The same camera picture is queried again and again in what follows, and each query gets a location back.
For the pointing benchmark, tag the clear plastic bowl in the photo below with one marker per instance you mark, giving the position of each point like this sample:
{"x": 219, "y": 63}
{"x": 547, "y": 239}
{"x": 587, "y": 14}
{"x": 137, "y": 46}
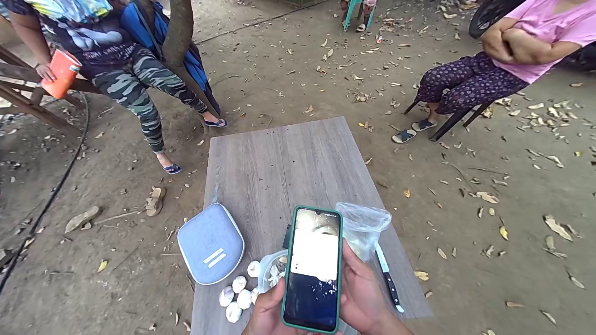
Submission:
{"x": 264, "y": 270}

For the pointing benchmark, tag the person's left hand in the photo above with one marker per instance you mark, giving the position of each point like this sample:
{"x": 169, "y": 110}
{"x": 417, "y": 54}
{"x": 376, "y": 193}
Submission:
{"x": 261, "y": 318}

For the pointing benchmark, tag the person's right forearm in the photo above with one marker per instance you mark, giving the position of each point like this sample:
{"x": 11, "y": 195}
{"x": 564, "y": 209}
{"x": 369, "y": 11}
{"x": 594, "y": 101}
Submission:
{"x": 392, "y": 326}

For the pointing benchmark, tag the blue folded fabric chair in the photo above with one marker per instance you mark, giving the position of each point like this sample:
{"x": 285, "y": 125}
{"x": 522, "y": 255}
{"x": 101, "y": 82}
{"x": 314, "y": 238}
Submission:
{"x": 196, "y": 70}

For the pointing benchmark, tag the motorcycle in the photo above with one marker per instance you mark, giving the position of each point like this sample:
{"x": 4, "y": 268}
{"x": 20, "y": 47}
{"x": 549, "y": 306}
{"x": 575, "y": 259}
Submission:
{"x": 489, "y": 16}

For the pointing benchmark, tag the brown sandal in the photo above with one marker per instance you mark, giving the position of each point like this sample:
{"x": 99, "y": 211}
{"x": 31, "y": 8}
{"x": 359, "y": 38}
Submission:
{"x": 82, "y": 220}
{"x": 155, "y": 201}

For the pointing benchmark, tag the person's left thumb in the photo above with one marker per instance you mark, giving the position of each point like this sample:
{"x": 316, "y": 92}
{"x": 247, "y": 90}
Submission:
{"x": 271, "y": 297}

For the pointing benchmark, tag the dark plastic chair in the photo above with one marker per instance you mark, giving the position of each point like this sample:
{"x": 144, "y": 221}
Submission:
{"x": 450, "y": 126}

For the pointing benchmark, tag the smartphone with green case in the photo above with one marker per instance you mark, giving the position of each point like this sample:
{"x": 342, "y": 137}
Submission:
{"x": 312, "y": 270}

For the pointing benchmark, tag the clear plastic bag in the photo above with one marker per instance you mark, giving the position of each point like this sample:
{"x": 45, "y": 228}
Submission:
{"x": 365, "y": 222}

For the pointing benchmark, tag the pile of garlic bulbs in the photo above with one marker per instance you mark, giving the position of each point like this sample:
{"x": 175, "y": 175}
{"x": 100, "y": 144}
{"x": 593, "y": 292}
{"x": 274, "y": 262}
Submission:
{"x": 243, "y": 299}

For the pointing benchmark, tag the small black object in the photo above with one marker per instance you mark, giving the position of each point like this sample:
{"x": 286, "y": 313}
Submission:
{"x": 287, "y": 236}

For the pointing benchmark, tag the blue zippered fabric case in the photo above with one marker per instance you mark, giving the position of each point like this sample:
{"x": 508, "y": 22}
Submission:
{"x": 211, "y": 244}

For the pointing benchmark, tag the person's right thumb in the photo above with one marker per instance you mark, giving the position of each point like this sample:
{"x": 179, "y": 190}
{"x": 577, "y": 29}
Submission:
{"x": 355, "y": 261}

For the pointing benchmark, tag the turquoise plastic stool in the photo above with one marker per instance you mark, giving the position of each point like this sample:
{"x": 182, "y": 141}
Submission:
{"x": 352, "y": 13}

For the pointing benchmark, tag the person's right hand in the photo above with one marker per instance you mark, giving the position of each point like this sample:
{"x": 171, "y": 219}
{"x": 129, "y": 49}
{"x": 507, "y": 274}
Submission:
{"x": 365, "y": 297}

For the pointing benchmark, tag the blue flip-flop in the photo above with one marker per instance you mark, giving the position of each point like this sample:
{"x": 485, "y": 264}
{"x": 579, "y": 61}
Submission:
{"x": 173, "y": 169}
{"x": 218, "y": 123}

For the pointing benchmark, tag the garlic pieces and peels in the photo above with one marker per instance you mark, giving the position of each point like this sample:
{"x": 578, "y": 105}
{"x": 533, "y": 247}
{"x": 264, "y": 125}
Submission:
{"x": 274, "y": 275}

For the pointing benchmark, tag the brown wooden bench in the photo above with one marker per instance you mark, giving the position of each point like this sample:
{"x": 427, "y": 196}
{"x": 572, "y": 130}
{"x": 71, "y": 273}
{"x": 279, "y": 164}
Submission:
{"x": 46, "y": 111}

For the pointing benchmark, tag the tree trunk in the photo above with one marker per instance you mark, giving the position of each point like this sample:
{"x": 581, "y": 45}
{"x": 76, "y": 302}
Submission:
{"x": 178, "y": 37}

